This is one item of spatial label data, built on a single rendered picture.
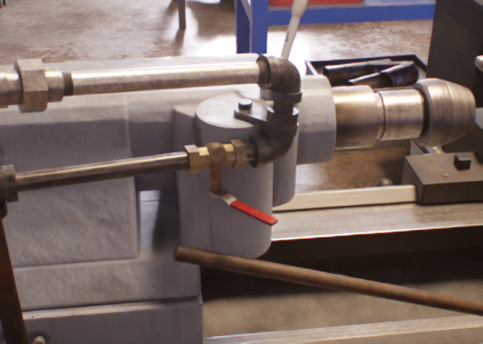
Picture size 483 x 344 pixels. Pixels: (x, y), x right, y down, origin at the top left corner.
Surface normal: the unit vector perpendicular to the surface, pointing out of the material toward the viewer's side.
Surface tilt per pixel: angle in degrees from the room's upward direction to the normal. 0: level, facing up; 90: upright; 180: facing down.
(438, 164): 0
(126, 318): 90
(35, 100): 101
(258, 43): 90
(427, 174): 0
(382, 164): 0
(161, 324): 90
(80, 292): 62
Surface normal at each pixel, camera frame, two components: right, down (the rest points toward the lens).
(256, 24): 0.12, 0.49
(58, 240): 0.11, 0.10
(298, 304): 0.14, -0.81
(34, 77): 0.43, -0.13
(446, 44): -0.98, 0.10
